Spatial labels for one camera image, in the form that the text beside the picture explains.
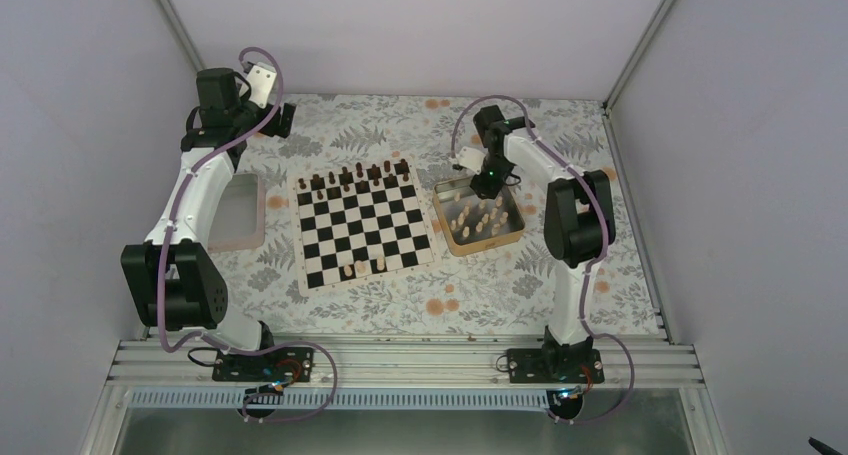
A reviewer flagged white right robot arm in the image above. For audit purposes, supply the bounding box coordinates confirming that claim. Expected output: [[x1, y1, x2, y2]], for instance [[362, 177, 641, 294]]
[[470, 105, 615, 382]]

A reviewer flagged pink tin lid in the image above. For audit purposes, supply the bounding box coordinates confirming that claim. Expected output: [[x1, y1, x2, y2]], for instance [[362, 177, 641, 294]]
[[207, 173, 267, 253]]

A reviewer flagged aluminium rail frame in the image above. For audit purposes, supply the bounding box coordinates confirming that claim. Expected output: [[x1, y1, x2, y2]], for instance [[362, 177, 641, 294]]
[[107, 335, 705, 389]]

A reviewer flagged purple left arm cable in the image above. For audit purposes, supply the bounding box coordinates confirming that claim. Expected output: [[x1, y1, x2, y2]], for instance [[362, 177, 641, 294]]
[[157, 47, 339, 424]]

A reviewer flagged gold metal tin tray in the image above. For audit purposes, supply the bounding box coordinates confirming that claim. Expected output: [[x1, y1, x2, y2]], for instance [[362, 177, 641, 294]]
[[433, 177, 526, 257]]

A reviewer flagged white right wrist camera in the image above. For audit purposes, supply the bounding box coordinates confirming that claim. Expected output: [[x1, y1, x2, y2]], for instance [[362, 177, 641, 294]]
[[453, 147, 486, 174]]

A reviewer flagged black white chessboard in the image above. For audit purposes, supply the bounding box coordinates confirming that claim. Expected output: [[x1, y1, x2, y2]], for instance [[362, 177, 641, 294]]
[[287, 158, 442, 297]]

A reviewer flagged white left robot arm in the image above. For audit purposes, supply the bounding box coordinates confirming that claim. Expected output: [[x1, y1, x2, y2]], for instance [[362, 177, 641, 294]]
[[120, 63, 294, 380]]

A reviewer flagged floral patterned table mat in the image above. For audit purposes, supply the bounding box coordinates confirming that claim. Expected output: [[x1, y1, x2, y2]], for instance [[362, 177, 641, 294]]
[[212, 94, 659, 336]]

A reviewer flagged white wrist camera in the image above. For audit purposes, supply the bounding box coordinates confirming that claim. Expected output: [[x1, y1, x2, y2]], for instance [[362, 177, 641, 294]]
[[245, 62, 277, 109], [453, 147, 486, 174]]

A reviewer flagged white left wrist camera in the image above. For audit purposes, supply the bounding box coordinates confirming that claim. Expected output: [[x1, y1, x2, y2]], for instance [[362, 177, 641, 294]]
[[245, 62, 277, 109]]

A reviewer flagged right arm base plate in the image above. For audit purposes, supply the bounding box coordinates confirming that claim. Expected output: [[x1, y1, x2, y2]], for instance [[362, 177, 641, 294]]
[[506, 346, 606, 385]]

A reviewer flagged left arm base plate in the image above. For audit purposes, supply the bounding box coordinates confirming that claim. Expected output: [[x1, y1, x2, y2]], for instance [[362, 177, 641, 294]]
[[211, 346, 314, 384]]

